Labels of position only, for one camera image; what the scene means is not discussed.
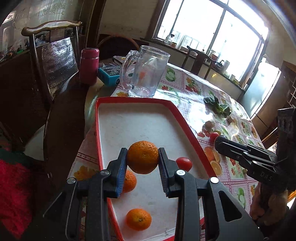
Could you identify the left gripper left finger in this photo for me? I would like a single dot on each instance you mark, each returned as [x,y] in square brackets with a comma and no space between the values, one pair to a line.
[107,183]

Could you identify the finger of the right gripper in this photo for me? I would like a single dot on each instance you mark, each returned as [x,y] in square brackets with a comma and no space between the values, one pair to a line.
[244,154]

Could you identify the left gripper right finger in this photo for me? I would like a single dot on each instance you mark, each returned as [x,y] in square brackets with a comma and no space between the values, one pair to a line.
[180,184]

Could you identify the red tomato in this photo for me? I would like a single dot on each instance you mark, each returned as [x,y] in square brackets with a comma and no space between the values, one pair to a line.
[184,163]
[213,136]

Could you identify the orange mandarin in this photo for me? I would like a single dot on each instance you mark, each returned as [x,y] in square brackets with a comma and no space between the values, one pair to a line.
[130,182]
[142,157]
[138,219]

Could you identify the right hand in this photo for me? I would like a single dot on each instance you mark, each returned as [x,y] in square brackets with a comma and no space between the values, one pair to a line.
[269,206]

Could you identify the red tomato in tray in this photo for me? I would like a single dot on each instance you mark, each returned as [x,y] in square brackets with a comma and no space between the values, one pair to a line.
[184,163]

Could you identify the wooden side chair right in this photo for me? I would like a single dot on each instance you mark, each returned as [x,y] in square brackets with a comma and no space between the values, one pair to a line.
[270,139]

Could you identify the green leafy vegetable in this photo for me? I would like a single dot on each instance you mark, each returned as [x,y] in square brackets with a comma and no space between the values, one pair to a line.
[220,109]

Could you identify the floral fruit tablecloth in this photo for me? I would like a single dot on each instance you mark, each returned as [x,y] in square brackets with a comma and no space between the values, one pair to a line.
[187,91]

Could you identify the red rimmed white tray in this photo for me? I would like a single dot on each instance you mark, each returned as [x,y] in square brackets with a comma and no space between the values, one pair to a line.
[142,126]

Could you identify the wooden shelf cabinet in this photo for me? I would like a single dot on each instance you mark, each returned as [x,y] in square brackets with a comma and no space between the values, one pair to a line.
[287,85]

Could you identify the silver refrigerator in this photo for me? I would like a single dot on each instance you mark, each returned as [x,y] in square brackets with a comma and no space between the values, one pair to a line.
[257,91]

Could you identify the red fabric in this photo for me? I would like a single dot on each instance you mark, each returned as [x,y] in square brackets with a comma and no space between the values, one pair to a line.
[16,212]

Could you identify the white cup on sill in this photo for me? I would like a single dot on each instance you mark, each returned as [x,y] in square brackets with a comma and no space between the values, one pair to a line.
[225,65]

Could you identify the dark wooden far chair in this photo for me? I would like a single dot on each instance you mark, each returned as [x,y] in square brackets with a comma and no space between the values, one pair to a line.
[198,62]

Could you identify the teal box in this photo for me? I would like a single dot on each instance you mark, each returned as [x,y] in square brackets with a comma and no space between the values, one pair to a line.
[109,75]

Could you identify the pink thermos bottle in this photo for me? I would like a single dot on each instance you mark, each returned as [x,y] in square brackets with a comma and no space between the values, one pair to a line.
[89,64]

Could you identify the clear glass mug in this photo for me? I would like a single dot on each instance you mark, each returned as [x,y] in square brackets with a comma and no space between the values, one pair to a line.
[142,70]

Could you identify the dark wooden sideboard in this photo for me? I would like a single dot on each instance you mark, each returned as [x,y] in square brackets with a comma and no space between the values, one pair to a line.
[23,110]

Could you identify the round back wooden chair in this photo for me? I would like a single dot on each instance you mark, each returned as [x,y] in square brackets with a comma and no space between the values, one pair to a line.
[116,45]

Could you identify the wooden chair with cushion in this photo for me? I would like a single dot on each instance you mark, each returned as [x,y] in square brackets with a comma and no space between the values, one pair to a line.
[54,48]

